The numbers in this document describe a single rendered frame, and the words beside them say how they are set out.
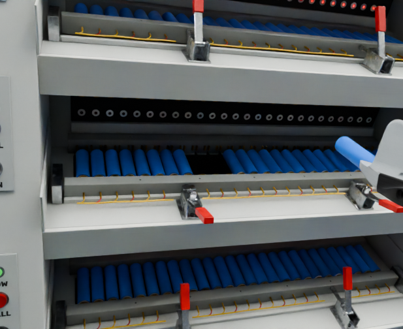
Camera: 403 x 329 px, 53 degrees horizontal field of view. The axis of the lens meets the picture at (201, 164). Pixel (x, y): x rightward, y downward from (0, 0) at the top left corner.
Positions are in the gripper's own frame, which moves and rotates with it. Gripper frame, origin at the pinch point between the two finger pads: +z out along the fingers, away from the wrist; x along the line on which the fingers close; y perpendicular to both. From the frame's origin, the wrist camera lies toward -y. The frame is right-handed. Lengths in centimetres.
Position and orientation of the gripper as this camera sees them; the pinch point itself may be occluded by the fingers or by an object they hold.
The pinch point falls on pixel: (379, 173)
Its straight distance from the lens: 41.3
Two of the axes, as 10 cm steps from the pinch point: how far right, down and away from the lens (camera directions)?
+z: -3.1, -2.2, 9.2
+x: -9.5, 0.0, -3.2
